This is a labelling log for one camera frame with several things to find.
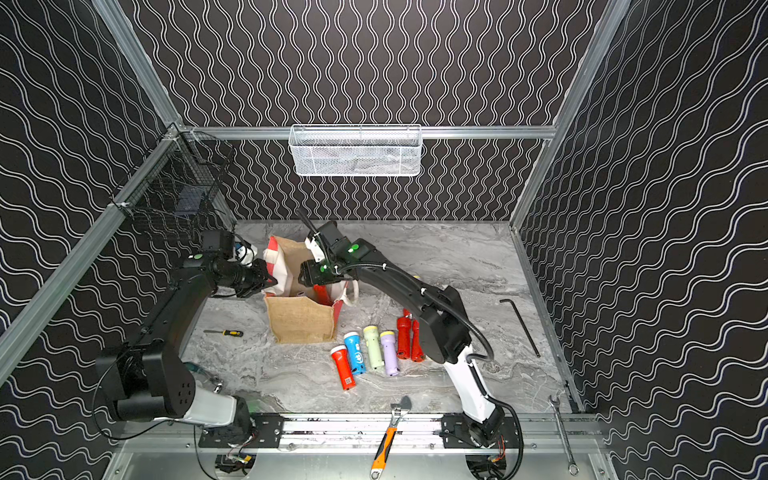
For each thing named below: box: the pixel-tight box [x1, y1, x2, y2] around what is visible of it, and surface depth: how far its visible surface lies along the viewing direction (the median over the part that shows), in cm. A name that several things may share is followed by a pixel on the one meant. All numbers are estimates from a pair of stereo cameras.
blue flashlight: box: [343, 332, 366, 375], surface depth 87 cm
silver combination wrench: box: [548, 395, 580, 477], surface depth 76 cm
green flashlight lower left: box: [363, 325, 385, 371], surface depth 87 cm
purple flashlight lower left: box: [380, 331, 399, 377], surface depth 87 cm
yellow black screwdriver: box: [203, 329, 244, 337], surface depth 92 cm
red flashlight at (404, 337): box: [397, 316, 411, 360], surface depth 90 cm
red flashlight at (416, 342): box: [411, 319, 425, 362], surface depth 89 cm
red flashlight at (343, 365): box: [330, 345, 357, 390], surface depth 85 cm
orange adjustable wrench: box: [370, 396, 412, 480], surface depth 74 cm
